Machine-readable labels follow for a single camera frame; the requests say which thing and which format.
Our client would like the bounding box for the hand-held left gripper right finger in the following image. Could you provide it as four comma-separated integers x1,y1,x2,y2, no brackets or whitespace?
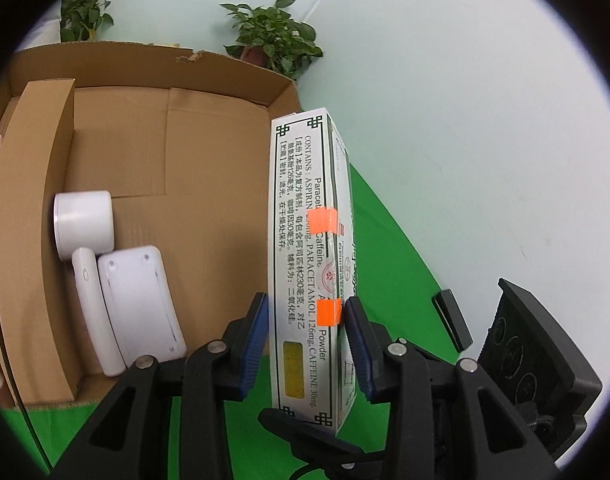
342,296,560,480

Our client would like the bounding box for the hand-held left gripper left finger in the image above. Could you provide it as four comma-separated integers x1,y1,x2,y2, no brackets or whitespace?
50,291,270,480

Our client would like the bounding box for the white and green medicine box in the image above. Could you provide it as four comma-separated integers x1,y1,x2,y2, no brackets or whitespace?
270,107,358,437

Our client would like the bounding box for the green potted plant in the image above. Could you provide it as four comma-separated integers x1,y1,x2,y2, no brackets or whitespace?
220,0,323,81
59,0,116,43

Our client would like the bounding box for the cardboard box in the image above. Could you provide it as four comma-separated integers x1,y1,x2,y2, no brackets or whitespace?
0,41,302,408

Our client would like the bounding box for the white device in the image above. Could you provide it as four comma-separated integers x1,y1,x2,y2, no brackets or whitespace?
97,245,187,368

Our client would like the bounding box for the brown cardboard sheet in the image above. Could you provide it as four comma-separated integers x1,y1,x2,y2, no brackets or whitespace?
0,78,83,407

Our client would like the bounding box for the white lint remover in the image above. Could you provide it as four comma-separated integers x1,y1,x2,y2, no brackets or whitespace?
53,190,126,377

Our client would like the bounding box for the green tablecloth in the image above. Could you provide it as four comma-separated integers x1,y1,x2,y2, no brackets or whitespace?
0,162,486,480

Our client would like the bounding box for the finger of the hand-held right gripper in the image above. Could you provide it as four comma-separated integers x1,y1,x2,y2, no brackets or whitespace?
431,290,473,353
258,407,386,466

